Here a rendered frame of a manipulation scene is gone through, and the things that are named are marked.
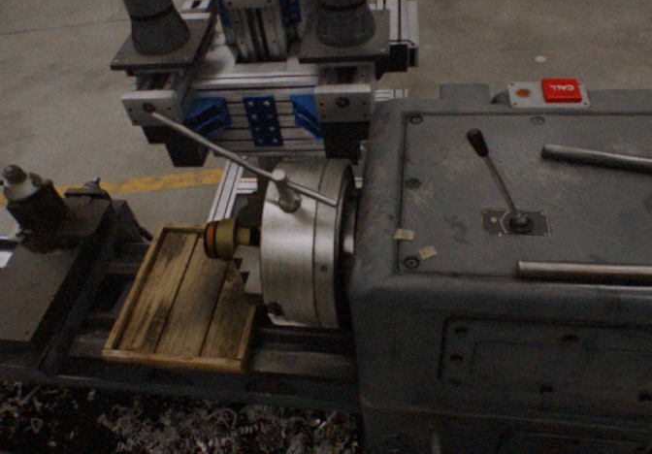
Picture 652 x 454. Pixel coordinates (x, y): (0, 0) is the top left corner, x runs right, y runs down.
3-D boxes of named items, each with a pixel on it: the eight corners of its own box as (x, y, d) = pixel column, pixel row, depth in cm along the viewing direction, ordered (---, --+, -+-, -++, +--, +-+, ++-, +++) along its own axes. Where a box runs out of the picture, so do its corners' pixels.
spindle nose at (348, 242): (371, 219, 113) (363, 166, 95) (363, 314, 104) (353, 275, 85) (356, 218, 114) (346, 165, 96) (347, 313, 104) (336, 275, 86)
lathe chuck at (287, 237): (344, 208, 121) (327, 123, 94) (331, 346, 107) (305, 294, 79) (307, 207, 123) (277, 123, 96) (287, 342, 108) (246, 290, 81)
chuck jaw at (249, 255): (293, 244, 97) (280, 300, 89) (297, 262, 101) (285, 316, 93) (236, 243, 99) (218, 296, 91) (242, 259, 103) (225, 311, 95)
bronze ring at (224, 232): (253, 205, 102) (209, 206, 104) (244, 243, 96) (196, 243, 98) (265, 235, 109) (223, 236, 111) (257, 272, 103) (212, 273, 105)
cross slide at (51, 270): (121, 200, 137) (114, 187, 133) (39, 353, 108) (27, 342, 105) (63, 198, 139) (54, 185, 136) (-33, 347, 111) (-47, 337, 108)
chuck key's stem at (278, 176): (302, 207, 90) (287, 171, 80) (295, 216, 89) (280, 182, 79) (291, 202, 91) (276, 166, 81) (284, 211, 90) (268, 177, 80)
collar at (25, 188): (49, 176, 116) (43, 165, 114) (31, 202, 110) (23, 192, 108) (16, 175, 117) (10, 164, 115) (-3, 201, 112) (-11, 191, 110)
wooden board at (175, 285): (279, 237, 131) (277, 226, 128) (244, 375, 107) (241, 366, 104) (165, 232, 136) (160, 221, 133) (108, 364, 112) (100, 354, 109)
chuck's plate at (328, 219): (360, 209, 121) (346, 124, 94) (348, 347, 106) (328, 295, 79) (344, 208, 121) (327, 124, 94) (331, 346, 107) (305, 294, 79)
